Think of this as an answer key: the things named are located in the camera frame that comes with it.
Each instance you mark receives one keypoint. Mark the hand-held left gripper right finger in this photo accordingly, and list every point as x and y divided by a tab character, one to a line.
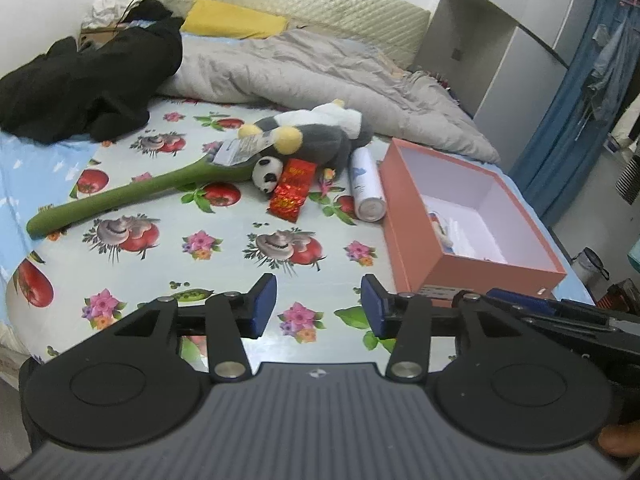
372	310

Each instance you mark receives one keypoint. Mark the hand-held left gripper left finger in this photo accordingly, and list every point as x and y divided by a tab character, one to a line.
265	306

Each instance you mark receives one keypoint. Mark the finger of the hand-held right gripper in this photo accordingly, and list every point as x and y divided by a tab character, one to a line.
530	302

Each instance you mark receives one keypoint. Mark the pink cardboard box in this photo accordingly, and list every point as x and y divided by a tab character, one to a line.
415	240

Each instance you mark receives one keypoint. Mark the person's right hand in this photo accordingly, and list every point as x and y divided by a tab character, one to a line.
622	440

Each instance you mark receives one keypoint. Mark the fruit and flower printed mat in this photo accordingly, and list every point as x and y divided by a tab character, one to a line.
225	260

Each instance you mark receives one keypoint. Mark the dark red box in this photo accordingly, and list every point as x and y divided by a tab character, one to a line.
620	292

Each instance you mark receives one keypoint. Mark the steel water bottle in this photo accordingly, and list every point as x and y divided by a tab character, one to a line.
587	266

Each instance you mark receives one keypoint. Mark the red foil packet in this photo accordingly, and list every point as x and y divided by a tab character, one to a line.
292	190

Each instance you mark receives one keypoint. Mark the white spray can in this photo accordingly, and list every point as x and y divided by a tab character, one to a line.
365	180

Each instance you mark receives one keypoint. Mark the small panda plush toy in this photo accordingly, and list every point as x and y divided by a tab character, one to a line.
265	172

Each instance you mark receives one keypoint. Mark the blue curtain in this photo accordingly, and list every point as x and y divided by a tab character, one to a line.
550	150

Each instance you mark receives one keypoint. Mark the striped cloth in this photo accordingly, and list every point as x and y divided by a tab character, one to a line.
630	180

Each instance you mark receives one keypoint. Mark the grey penguin plush toy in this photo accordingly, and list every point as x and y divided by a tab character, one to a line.
320	135

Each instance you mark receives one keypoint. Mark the long green plush toy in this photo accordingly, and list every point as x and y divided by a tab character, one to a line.
125	192

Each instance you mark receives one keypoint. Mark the grey duvet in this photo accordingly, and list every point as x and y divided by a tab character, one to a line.
310	70

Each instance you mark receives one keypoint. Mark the white wardrobe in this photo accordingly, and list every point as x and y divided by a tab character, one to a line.
500	60

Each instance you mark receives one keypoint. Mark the hanging denim clothes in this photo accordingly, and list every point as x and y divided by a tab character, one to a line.
607	70

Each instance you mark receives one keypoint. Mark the black clothing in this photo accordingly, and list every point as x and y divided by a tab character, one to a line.
90	80

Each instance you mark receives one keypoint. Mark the yellow pillow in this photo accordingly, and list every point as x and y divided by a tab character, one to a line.
230	17

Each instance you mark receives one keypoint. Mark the cream padded headboard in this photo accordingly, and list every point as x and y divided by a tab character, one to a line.
325	0

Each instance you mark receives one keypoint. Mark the brown cardboard box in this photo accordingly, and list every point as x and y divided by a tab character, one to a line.
100	36

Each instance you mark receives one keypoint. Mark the white crumpled cloth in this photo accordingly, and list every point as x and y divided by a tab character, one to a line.
105	10

